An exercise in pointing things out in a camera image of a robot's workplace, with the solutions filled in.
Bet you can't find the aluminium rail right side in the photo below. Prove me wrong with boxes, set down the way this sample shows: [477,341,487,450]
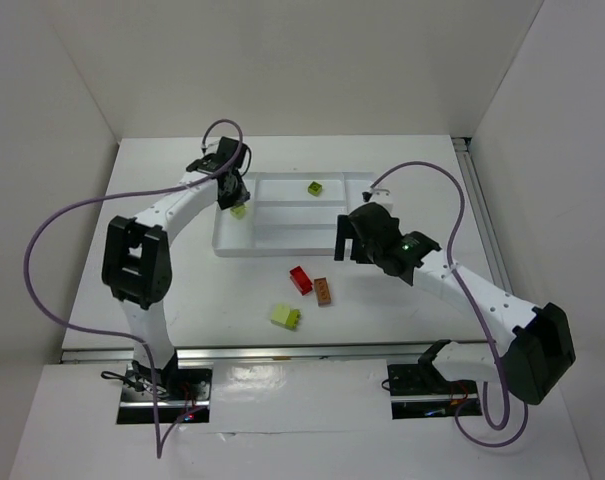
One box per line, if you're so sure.
[451,137,513,294]

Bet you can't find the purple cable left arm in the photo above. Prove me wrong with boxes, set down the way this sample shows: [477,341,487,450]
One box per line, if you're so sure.
[23,119,246,459]

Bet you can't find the aluminium rail front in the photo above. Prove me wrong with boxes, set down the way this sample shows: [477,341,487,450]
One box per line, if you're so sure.
[61,341,503,365]

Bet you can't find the aluminium rail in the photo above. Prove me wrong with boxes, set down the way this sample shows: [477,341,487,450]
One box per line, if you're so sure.
[451,137,513,294]
[61,341,503,365]

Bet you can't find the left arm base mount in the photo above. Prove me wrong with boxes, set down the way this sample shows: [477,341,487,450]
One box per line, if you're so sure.
[100,366,213,425]

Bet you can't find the orange lego brick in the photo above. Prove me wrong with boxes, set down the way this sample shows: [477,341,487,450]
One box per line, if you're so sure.
[313,277,332,307]

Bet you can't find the lime green square lego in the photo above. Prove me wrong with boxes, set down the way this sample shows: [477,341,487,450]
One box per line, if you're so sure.
[229,204,247,219]

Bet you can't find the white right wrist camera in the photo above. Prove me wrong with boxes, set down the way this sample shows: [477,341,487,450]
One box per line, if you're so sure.
[362,187,393,213]

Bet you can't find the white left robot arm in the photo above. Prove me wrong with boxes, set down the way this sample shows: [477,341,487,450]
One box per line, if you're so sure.
[101,137,252,391]

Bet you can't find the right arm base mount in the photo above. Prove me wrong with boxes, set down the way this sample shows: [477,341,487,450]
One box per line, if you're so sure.
[380,340,481,420]

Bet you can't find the pale and lime green lego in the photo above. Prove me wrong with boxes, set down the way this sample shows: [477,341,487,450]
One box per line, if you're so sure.
[270,304,301,331]

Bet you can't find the red lego brick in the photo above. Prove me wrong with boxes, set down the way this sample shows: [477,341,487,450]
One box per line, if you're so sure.
[289,266,314,296]

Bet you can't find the white divided sorting tray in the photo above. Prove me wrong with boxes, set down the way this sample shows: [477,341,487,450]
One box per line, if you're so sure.
[212,172,375,258]

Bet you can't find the dark green square lego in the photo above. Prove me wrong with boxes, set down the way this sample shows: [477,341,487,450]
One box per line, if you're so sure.
[307,181,323,197]

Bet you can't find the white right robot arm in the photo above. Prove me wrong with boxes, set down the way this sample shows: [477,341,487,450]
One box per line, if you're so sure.
[334,202,576,405]

